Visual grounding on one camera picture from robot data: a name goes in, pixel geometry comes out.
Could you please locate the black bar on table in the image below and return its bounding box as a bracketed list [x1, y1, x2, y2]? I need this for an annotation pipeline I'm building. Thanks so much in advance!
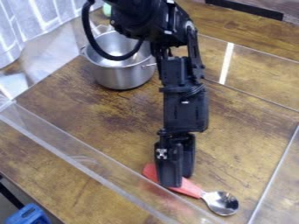
[204, 0, 284, 21]

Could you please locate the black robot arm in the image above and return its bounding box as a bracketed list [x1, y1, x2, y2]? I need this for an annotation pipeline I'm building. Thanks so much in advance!
[106, 0, 210, 187]

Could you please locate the white patterned curtain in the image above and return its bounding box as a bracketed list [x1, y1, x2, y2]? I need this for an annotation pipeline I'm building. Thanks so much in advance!
[0, 0, 87, 69]

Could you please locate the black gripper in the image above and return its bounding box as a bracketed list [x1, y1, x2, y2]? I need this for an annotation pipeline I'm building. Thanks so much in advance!
[154, 84, 210, 187]

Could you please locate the stainless steel pot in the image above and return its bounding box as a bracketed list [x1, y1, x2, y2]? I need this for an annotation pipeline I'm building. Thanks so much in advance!
[80, 31, 155, 90]

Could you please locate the blue plastic crate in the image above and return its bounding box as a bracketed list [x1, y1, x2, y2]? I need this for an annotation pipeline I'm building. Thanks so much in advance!
[4, 203, 52, 224]

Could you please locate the black cable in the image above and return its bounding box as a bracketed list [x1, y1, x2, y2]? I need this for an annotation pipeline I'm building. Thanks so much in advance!
[80, 0, 146, 61]

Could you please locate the pink handled metal spoon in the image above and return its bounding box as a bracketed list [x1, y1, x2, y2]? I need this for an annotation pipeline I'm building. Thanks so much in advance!
[142, 162, 240, 217]

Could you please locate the clear acrylic barrier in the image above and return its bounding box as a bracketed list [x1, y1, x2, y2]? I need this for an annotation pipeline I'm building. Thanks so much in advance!
[0, 101, 224, 224]

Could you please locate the green textured object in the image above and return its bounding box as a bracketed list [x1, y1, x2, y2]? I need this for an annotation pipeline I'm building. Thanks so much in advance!
[103, 3, 112, 18]

